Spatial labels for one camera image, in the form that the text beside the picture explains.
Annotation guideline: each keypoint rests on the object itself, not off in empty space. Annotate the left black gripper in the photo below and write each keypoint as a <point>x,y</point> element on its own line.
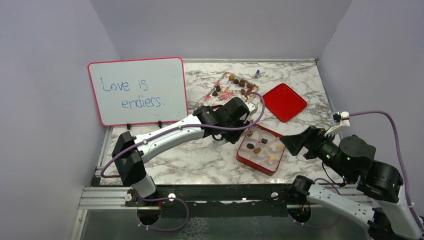
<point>233,138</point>

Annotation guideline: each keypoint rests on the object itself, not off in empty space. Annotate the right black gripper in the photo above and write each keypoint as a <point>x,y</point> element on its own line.
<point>312,136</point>

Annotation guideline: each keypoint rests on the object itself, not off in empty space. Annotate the dark leaf oval chocolate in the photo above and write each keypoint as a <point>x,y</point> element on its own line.
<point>250,146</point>

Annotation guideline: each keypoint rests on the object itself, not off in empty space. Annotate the metal serving tongs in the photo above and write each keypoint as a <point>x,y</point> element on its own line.
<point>219,143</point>

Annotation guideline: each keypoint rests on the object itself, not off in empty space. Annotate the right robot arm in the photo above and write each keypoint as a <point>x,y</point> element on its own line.
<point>391,220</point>

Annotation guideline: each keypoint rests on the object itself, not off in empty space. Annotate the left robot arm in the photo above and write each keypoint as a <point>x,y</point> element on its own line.
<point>131,153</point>

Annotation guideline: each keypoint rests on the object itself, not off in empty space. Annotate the red chocolate box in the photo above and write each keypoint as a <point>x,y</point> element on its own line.
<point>259,162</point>

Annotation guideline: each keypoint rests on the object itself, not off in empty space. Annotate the floral rectangular tray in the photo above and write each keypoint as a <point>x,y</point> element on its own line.
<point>229,86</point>

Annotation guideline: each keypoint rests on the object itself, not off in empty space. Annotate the red tin lid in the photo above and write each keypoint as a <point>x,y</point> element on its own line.
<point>283,102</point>

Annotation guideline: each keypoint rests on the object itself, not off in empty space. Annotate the blue marker cap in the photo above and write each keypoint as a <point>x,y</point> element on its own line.
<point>257,73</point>

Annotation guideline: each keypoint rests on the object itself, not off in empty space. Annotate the pink framed whiteboard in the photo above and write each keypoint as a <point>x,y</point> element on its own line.
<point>139,91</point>

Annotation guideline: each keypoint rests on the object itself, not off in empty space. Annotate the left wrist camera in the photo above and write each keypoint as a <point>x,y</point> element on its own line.
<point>253,108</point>

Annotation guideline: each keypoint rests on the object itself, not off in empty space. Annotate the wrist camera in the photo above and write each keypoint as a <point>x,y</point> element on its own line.
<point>342,122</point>
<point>253,108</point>

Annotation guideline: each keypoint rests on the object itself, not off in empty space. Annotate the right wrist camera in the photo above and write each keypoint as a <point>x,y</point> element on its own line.
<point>342,122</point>

